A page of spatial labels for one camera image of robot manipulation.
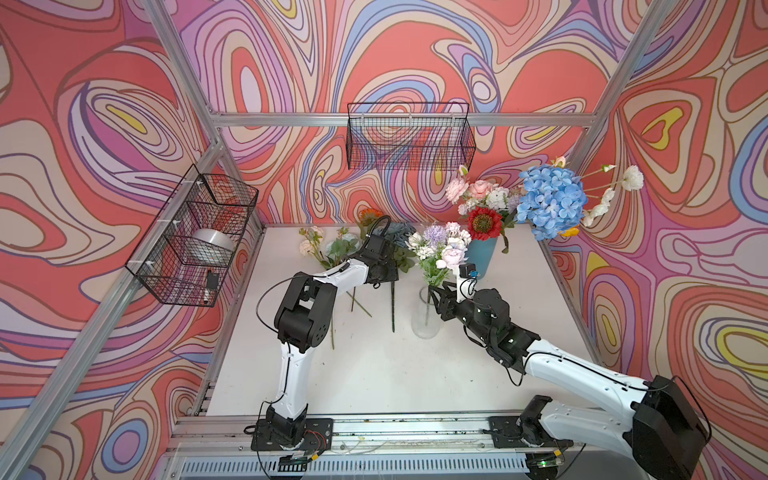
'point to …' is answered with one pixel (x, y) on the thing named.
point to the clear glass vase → (425, 318)
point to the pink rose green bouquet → (438, 251)
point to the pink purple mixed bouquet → (489, 208)
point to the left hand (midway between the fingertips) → (396, 270)
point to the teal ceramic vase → (480, 253)
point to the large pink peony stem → (458, 189)
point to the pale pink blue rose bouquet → (330, 248)
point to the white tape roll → (210, 245)
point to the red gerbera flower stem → (485, 224)
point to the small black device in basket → (212, 279)
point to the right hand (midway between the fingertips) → (437, 291)
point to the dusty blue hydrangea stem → (398, 234)
